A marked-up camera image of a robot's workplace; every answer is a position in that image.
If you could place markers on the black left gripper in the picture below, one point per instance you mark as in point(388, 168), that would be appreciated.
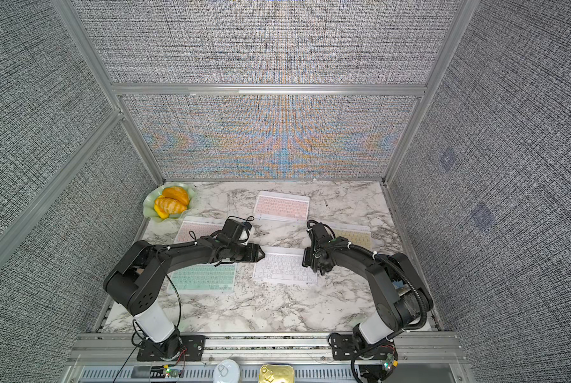
point(253, 254)

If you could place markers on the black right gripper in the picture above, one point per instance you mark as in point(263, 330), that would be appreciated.
point(305, 260)

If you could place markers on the white keyboard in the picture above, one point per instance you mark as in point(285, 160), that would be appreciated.
point(284, 265)

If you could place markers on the yellow keyboard mid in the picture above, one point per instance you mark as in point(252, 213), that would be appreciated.
point(358, 235)

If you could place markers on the pink keyboard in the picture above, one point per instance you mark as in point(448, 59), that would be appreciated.
point(281, 207)
point(196, 227)

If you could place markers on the green keyboard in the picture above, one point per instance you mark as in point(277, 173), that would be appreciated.
point(205, 279)

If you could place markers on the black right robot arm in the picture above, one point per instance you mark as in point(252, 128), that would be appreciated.
point(401, 299)

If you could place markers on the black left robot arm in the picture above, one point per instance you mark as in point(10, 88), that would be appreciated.
point(136, 280)

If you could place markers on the orange bread pastry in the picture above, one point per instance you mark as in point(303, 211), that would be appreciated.
point(174, 200)

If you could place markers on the green leaf-shaped plate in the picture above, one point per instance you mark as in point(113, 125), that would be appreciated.
point(148, 209)

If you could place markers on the gold metal tin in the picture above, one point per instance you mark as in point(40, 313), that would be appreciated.
point(276, 374)

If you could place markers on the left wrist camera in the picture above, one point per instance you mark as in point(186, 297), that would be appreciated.
point(238, 229)

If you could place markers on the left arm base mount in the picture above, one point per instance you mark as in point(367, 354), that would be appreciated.
point(177, 348)

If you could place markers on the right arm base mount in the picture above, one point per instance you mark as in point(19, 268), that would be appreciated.
point(368, 362)

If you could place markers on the aluminium front rail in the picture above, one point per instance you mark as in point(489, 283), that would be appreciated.
point(422, 357)

